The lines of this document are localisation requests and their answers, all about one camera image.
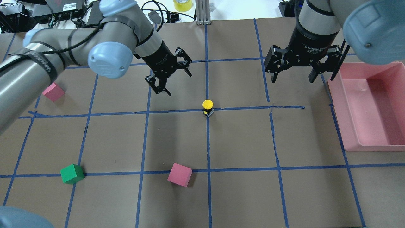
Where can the yellow push button switch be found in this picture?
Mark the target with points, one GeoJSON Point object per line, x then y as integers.
{"type": "Point", "coordinates": [208, 107]}

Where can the pink cube centre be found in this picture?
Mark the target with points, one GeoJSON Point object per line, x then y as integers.
{"type": "Point", "coordinates": [180, 175]}

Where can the aluminium frame post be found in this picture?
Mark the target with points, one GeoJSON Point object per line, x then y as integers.
{"type": "Point", "coordinates": [202, 11]}

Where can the black laptop charger brick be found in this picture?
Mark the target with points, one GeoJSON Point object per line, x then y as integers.
{"type": "Point", "coordinates": [93, 15]}

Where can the pink cube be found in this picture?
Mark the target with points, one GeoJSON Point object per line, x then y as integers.
{"type": "Point", "coordinates": [180, 175]}
{"type": "Point", "coordinates": [53, 92]}

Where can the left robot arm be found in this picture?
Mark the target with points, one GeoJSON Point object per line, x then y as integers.
{"type": "Point", "coordinates": [123, 33]}

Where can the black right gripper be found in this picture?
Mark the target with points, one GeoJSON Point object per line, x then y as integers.
{"type": "Point", "coordinates": [311, 42]}

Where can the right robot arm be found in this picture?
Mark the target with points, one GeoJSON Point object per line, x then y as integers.
{"type": "Point", "coordinates": [326, 30]}

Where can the pink cube far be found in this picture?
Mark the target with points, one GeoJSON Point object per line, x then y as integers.
{"type": "Point", "coordinates": [53, 92]}

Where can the yellow tape roll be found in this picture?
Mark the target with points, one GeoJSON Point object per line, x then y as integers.
{"type": "Point", "coordinates": [183, 5]}

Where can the green cube far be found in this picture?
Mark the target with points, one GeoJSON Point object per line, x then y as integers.
{"type": "Point", "coordinates": [72, 174]}

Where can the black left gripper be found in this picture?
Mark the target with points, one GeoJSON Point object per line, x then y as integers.
{"type": "Point", "coordinates": [159, 59]}

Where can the pink plastic bin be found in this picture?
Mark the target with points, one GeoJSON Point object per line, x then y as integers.
{"type": "Point", "coordinates": [369, 102]}

